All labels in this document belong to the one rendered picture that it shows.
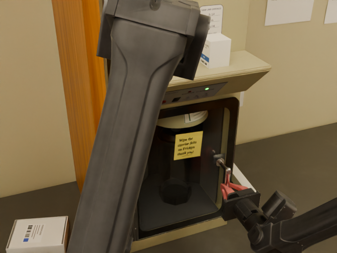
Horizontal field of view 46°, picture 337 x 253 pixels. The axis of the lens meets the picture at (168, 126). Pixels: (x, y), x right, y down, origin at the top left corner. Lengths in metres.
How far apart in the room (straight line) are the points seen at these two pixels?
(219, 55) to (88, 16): 0.30
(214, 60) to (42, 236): 0.72
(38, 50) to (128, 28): 0.97
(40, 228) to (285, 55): 1.10
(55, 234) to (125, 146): 0.93
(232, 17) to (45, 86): 0.66
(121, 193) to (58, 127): 1.09
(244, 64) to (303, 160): 0.81
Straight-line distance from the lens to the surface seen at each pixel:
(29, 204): 1.43
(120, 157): 0.33
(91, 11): 0.74
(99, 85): 0.79
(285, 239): 0.88
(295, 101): 1.80
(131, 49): 0.33
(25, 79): 1.32
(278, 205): 0.96
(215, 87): 0.90
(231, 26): 0.97
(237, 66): 0.90
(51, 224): 1.28
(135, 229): 1.13
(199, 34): 0.41
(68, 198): 1.42
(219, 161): 1.10
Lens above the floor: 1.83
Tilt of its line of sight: 30 degrees down
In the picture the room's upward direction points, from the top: straight up
